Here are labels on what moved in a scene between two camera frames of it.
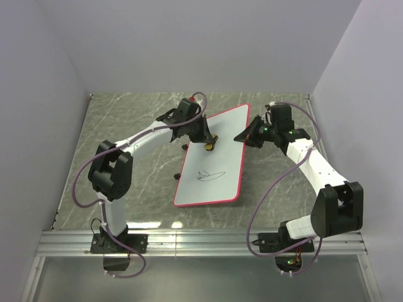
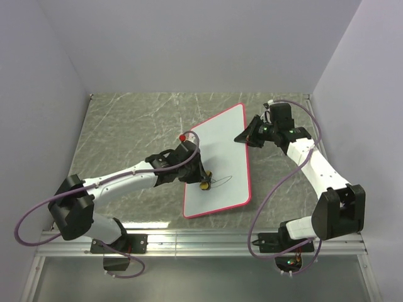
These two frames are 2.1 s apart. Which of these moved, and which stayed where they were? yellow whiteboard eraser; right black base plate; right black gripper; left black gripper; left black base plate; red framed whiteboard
Moved: yellow whiteboard eraser; left black gripper; red framed whiteboard
Stayed: right black gripper; left black base plate; right black base plate
